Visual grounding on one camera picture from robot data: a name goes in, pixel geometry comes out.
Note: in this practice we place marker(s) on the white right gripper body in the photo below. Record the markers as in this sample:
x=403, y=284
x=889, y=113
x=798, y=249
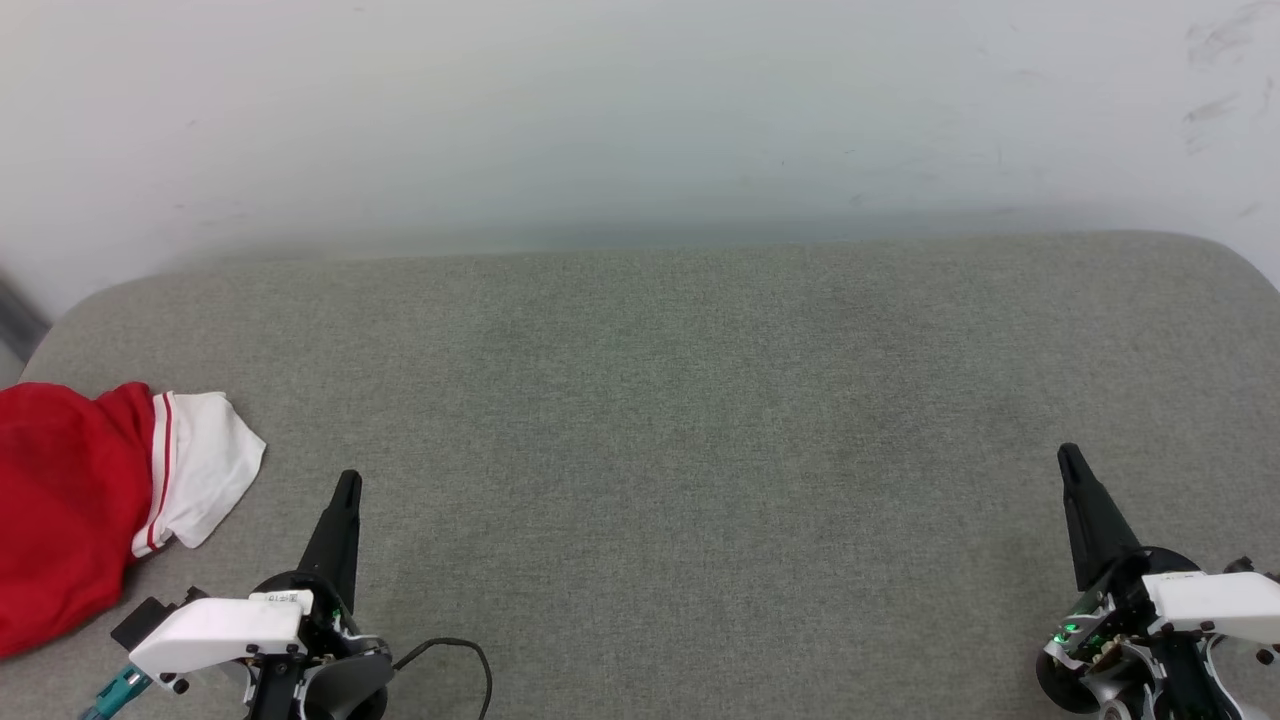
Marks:
x=1205, y=605

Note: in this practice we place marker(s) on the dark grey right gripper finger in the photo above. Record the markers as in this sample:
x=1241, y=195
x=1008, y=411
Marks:
x=1095, y=520

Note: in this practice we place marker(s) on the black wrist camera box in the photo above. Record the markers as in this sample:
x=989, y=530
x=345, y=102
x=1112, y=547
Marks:
x=150, y=618
x=1245, y=567

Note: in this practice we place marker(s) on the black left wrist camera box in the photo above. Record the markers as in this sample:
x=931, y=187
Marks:
x=150, y=618

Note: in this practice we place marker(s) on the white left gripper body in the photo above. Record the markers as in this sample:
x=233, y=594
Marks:
x=215, y=632

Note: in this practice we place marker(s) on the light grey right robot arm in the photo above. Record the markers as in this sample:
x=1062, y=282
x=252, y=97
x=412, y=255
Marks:
x=1115, y=695

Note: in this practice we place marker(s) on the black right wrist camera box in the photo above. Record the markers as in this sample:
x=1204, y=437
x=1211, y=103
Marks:
x=1245, y=567

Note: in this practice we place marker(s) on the red and white jersey shirt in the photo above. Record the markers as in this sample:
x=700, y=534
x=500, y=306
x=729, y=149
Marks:
x=70, y=500

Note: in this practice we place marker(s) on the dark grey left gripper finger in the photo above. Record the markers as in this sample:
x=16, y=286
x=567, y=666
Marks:
x=335, y=545

